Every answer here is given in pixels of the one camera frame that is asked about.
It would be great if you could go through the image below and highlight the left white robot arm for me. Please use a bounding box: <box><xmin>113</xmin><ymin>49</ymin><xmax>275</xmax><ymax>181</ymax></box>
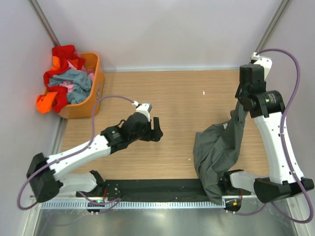
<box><xmin>26</xmin><ymin>112</ymin><xmax>163</xmax><ymax>203</ymax></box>

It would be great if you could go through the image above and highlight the orange plastic basket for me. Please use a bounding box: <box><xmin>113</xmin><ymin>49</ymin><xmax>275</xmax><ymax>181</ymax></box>
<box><xmin>58</xmin><ymin>52</ymin><xmax>105</xmax><ymax>119</ymax></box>

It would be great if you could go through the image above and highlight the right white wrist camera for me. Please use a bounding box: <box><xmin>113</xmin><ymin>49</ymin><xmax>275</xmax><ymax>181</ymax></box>
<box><xmin>251</xmin><ymin>52</ymin><xmax>273</xmax><ymax>81</ymax></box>

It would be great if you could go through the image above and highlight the pink t shirt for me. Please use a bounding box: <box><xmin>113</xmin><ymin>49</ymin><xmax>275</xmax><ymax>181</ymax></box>
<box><xmin>60</xmin><ymin>60</ymin><xmax>95</xmax><ymax>93</ymax></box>

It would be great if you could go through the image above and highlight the blue grey t shirt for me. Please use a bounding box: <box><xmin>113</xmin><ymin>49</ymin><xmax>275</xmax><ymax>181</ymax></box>
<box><xmin>48</xmin><ymin>69</ymin><xmax>93</xmax><ymax>104</ymax></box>

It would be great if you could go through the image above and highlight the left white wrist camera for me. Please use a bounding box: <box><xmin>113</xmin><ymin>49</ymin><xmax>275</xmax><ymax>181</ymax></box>
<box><xmin>132</xmin><ymin>101</ymin><xmax>152</xmax><ymax>121</ymax></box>

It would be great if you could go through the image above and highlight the red t shirt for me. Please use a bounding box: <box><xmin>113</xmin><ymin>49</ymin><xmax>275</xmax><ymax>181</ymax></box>
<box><xmin>52</xmin><ymin>45</ymin><xmax>85</xmax><ymax>111</ymax></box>

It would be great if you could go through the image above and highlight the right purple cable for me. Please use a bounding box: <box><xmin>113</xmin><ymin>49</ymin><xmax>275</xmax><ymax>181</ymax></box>
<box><xmin>225</xmin><ymin>48</ymin><xmax>314</xmax><ymax>224</ymax></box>

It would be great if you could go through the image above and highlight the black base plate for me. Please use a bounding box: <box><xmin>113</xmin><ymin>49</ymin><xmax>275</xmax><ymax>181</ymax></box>
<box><xmin>76</xmin><ymin>178</ymin><xmax>252</xmax><ymax>201</ymax></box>

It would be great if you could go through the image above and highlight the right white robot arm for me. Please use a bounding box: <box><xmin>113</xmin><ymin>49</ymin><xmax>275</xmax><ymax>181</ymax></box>
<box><xmin>221</xmin><ymin>63</ymin><xmax>314</xmax><ymax>203</ymax></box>

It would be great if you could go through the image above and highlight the aluminium rail frame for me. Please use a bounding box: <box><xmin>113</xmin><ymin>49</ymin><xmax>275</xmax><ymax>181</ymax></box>
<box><xmin>29</xmin><ymin>162</ymin><xmax>300</xmax><ymax>209</ymax></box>

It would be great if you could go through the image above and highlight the slotted cable duct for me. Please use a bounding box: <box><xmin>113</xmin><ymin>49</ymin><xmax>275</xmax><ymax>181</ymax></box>
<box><xmin>41</xmin><ymin>199</ymin><xmax>225</xmax><ymax>210</ymax></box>

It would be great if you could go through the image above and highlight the dark grey t shirt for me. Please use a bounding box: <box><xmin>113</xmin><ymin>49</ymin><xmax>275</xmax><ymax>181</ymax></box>
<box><xmin>193</xmin><ymin>102</ymin><xmax>248</xmax><ymax>205</ymax></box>

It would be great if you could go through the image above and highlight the orange t shirt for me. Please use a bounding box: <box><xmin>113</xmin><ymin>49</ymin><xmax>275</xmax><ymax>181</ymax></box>
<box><xmin>36</xmin><ymin>56</ymin><xmax>61</xmax><ymax>114</ymax></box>

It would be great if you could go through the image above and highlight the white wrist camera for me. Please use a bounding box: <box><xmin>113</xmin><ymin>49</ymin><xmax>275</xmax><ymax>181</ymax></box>
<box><xmin>251</xmin><ymin>52</ymin><xmax>273</xmax><ymax>81</ymax></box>
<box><xmin>132</xmin><ymin>101</ymin><xmax>152</xmax><ymax>121</ymax></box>

